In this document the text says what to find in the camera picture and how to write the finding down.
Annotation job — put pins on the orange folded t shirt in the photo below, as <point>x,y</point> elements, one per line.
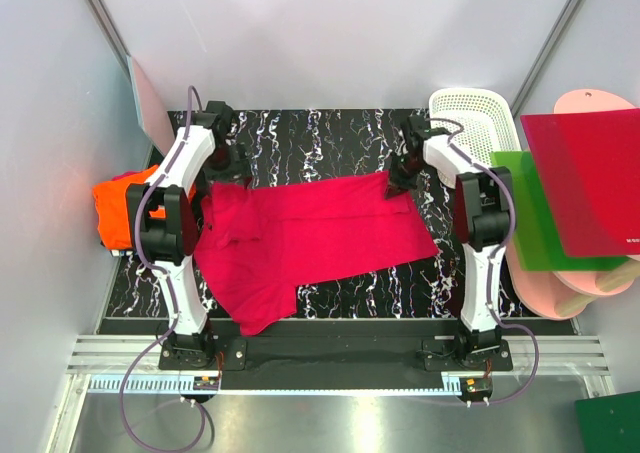
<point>111,206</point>

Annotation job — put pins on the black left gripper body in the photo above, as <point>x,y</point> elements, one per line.
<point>222,166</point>

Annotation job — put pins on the dark green board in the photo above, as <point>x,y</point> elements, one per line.
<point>610,424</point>

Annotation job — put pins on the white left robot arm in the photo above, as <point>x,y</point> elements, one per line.
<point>163,227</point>

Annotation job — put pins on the white plastic basket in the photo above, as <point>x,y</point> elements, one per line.
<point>477,123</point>

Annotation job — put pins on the pink round stool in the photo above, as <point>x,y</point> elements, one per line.
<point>563,295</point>

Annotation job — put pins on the red t shirt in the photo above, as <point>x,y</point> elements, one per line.
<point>258,246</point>

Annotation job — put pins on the red translucent plastic sheet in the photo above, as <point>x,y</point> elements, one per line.
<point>588,164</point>

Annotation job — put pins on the green translucent plastic sheet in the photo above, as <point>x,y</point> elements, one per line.
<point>536,236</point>

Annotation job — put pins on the aluminium rail frame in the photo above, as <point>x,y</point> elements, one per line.
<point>555,355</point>

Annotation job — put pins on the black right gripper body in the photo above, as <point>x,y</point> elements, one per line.
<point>404,170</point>

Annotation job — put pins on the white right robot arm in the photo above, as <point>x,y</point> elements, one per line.
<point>483,222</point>

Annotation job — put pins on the white slotted cable duct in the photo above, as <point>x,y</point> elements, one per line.
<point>197,385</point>

